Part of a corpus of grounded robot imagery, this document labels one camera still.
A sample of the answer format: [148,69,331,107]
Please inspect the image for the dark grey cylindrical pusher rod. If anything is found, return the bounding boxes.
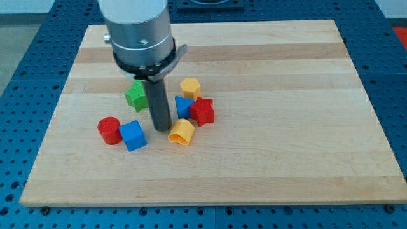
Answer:
[142,80,172,132]

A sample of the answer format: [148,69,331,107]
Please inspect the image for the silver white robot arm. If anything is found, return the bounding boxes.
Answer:
[97,0,188,132]

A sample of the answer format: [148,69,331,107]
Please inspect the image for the green star block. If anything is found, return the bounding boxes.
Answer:
[124,80,149,112]

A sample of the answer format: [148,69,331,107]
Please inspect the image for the red star block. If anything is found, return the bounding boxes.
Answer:
[190,97,214,127]

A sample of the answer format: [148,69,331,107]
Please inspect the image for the blue triangle block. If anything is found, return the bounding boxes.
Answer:
[175,96,195,119]

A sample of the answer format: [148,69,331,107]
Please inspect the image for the blue cube block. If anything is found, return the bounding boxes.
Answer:
[119,120,147,151]

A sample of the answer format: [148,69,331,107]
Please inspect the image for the yellow hexagon block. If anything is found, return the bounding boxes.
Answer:
[180,78,202,101]

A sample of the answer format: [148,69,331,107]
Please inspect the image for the red cylinder block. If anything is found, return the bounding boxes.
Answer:
[97,116,123,145]

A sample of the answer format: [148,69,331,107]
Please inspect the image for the black square mounting plate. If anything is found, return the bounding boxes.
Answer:
[174,0,245,10]

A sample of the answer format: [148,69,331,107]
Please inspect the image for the light wooden board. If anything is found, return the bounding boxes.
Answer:
[20,20,406,207]

